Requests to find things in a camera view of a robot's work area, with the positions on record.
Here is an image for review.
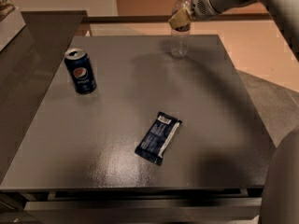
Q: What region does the blue rxbar wrapper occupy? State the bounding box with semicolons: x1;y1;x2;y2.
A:
135;112;182;165

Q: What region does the clear plastic water bottle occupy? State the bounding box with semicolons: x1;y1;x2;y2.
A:
171;0;191;58

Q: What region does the blue pepsi can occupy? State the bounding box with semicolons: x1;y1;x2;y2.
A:
64;48;96;94

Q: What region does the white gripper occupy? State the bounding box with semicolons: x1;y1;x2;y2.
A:
168;0;229;29

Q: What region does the white box with snacks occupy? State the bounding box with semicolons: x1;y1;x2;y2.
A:
0;0;25;51

